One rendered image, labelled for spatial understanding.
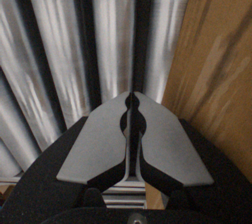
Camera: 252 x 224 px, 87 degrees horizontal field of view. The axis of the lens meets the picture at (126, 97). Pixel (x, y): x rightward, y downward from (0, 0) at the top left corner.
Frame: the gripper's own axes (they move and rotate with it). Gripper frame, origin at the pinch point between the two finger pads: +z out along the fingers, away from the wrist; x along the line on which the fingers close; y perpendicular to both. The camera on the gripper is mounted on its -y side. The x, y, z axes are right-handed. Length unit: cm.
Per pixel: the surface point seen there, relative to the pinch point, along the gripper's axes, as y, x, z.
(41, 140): 12.6, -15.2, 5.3
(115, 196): 43.7, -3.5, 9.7
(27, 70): 0.2, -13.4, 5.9
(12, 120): 9.1, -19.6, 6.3
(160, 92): 2.8, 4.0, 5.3
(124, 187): 29.4, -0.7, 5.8
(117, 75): 0.4, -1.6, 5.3
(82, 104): 5.3, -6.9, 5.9
